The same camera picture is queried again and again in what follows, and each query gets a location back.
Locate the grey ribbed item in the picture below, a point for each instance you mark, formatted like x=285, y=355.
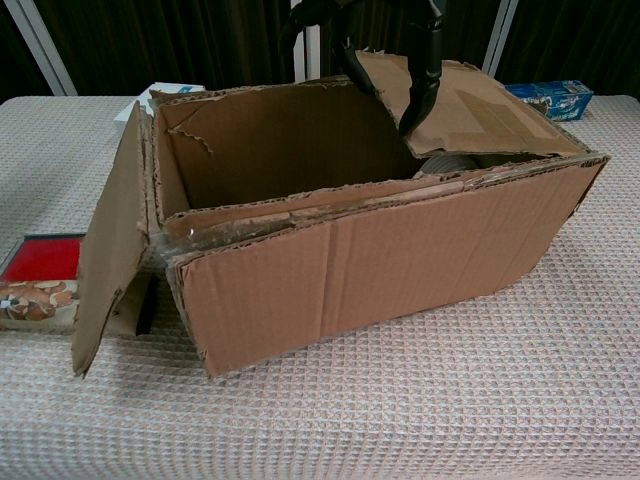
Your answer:
x=450, y=164

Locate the large brown cardboard box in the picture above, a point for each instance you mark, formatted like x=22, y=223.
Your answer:
x=375, y=285

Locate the red case with black frame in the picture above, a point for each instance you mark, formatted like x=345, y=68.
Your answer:
x=42, y=257

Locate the blue cookie box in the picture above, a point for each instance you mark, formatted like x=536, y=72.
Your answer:
x=555, y=100

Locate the beige waffle tablecloth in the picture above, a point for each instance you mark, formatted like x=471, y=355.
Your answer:
x=450, y=400

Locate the beige nut snack bar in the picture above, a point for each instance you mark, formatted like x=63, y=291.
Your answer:
x=35, y=305

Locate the dark green curtain panel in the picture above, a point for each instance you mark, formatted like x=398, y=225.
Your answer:
x=175, y=40
x=575, y=40
x=7, y=50
x=390, y=30

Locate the white box with blue stripe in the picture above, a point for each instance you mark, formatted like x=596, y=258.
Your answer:
x=127, y=110

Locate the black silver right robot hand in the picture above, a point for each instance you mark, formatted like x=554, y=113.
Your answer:
x=425, y=75

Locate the white partition frame post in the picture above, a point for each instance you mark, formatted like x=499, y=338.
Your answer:
x=300, y=62
x=314, y=55
x=500, y=40
x=42, y=47

